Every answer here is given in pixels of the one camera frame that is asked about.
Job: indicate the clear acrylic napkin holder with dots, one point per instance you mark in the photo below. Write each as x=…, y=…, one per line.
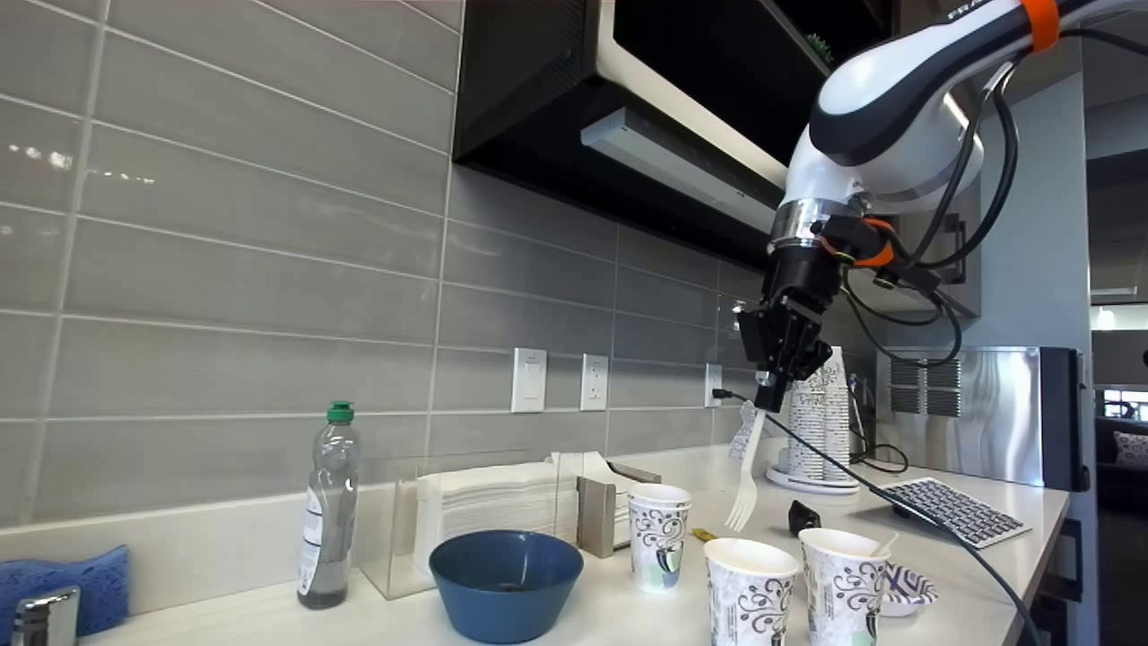
x=400, y=524

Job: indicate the white plastic spoon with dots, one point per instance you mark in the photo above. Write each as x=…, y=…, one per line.
x=745, y=453

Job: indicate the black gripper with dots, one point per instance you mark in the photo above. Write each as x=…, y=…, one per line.
x=784, y=329

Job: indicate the brown napkin box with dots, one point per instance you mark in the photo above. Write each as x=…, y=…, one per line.
x=603, y=508

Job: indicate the small black object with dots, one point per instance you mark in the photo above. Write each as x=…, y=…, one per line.
x=802, y=518

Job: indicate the patterned paper cup right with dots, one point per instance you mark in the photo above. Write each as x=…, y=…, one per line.
x=844, y=587

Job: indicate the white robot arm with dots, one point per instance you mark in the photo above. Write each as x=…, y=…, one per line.
x=884, y=137

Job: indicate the white wall outlet right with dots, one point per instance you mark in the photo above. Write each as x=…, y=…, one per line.
x=592, y=381

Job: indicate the dark upper cabinet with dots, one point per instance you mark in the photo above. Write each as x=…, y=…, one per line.
x=671, y=115

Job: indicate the blue sponge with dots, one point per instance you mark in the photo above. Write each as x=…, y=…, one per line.
x=102, y=584

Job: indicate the patterned paper cup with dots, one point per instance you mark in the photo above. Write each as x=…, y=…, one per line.
x=844, y=587
x=657, y=522
x=747, y=591

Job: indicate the clear dish soap bottle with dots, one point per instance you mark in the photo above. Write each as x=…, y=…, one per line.
x=328, y=512

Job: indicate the white keyboard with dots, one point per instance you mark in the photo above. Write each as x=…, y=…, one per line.
x=970, y=518

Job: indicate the patterned paper cup back left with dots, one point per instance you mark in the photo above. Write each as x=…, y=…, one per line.
x=657, y=522

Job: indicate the white wall outlet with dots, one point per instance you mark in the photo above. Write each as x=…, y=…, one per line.
x=528, y=381
x=592, y=381

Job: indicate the patterned paper cup middle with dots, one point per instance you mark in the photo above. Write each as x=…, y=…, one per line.
x=747, y=591

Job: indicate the stainless appliance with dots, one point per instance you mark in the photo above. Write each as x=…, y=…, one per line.
x=999, y=411

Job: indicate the white wall outlet left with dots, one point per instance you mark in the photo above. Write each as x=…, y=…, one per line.
x=528, y=381

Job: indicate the blue bowl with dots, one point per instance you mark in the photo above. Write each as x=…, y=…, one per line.
x=505, y=587

